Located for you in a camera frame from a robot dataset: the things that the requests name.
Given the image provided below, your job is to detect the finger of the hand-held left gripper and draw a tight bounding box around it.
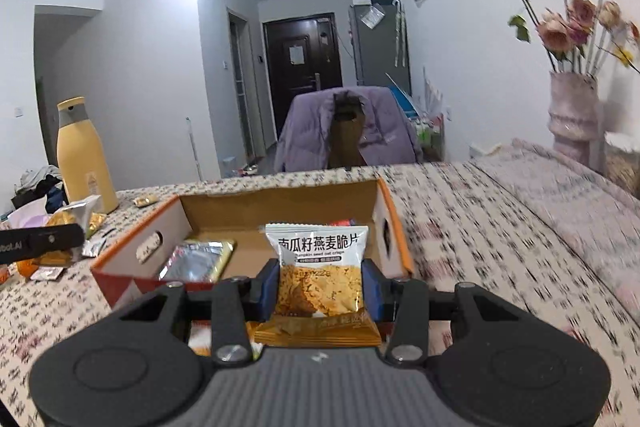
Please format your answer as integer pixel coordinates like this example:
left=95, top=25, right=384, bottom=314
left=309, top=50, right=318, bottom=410
left=23, top=223, right=85, bottom=263

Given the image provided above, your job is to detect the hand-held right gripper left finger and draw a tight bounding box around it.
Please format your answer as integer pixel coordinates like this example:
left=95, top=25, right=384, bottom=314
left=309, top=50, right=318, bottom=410
left=102, top=258, right=281, bottom=365

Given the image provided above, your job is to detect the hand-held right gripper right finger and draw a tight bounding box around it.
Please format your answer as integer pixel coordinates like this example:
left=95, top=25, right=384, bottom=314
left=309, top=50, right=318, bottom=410
left=362, top=258, right=538, bottom=365

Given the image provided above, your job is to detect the white orange snack packet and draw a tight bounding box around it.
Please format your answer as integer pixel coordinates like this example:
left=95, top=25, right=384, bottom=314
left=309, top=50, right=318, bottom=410
left=259, top=223, right=371, bottom=322

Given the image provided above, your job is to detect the cardboard box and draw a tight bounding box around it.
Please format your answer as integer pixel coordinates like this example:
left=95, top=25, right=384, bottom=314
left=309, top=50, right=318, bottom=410
left=90, top=176, right=416, bottom=353

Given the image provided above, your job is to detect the purple tissue pack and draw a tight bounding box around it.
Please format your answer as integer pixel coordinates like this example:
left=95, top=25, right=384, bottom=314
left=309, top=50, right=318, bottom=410
left=7, top=197, right=51, bottom=230

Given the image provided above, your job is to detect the pile of clothes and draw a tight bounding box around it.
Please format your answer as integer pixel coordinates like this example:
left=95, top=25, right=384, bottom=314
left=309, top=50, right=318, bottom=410
left=12, top=164, right=68, bottom=214

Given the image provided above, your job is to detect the yellow bottle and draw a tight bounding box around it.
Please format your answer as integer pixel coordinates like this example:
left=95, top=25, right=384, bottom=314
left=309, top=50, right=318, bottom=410
left=56, top=96, right=120, bottom=214

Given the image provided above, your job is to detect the wooden chair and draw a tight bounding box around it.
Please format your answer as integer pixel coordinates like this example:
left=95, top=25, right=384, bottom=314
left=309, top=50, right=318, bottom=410
left=327, top=91, right=368, bottom=168

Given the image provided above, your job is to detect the white mop stick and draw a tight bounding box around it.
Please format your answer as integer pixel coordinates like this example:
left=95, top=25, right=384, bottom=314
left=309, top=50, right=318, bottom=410
left=186, top=117, right=203, bottom=182

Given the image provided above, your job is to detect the purple jacket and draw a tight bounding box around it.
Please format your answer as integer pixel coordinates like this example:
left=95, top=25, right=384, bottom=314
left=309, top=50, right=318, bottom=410
left=274, top=86, right=423, bottom=172

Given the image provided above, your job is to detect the dark entrance door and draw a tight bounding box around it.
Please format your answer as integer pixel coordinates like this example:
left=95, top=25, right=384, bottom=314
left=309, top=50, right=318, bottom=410
left=263, top=18, right=344, bottom=142

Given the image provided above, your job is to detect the grey interior door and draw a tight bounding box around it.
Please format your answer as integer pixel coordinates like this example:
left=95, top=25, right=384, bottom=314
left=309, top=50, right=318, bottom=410
left=227, top=7, right=257, bottom=160

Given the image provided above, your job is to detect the grey refrigerator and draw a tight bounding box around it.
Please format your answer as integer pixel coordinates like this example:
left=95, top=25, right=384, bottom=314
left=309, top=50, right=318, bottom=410
left=348, top=0, right=412, bottom=95

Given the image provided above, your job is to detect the folded umbrella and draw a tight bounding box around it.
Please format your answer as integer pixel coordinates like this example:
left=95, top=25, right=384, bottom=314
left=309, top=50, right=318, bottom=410
left=392, top=0, right=407, bottom=68

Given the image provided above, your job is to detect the pink vase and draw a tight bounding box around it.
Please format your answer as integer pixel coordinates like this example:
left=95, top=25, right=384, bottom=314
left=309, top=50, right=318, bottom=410
left=547, top=71, right=601, bottom=168

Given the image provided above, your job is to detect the clear plastic bag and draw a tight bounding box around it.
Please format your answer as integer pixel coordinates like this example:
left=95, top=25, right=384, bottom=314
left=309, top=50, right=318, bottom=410
left=361, top=4, right=386, bottom=29

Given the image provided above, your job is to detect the dried rose bouquet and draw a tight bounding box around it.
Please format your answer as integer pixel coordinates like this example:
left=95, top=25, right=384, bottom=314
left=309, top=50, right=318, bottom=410
left=476, top=0, right=640, bottom=75

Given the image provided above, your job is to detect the yellow flower sprig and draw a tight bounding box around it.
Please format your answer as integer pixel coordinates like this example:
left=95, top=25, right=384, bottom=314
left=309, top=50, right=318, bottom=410
left=612, top=42, right=640, bottom=68

